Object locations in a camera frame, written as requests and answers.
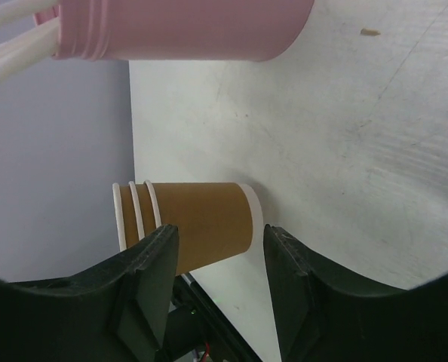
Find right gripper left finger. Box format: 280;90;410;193
0;225;179;361

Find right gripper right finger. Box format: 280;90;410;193
264;225;448;361

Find white wrapped straws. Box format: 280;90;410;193
0;1;60;84

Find pink straw holder cup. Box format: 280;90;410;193
34;0;314;61

